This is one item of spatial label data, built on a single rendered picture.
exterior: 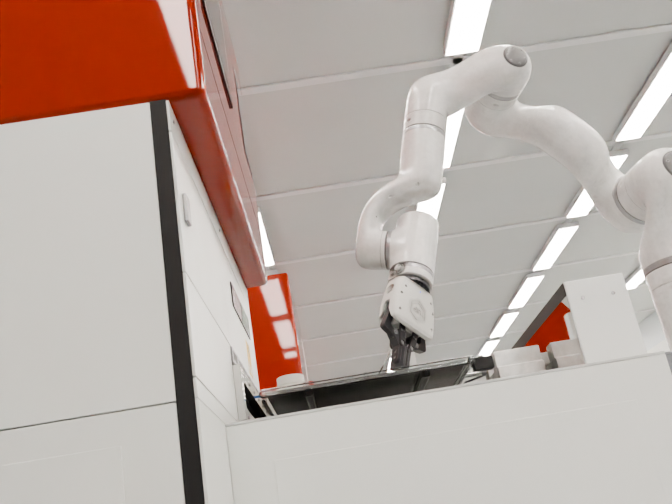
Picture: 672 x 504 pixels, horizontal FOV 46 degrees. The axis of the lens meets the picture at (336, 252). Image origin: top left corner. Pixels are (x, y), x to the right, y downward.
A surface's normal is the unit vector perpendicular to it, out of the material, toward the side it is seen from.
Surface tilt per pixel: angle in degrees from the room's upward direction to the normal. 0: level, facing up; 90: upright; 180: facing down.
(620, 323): 90
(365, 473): 90
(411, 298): 88
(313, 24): 180
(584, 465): 90
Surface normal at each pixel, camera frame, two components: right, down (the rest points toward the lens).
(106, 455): -0.02, -0.36
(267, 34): 0.16, 0.92
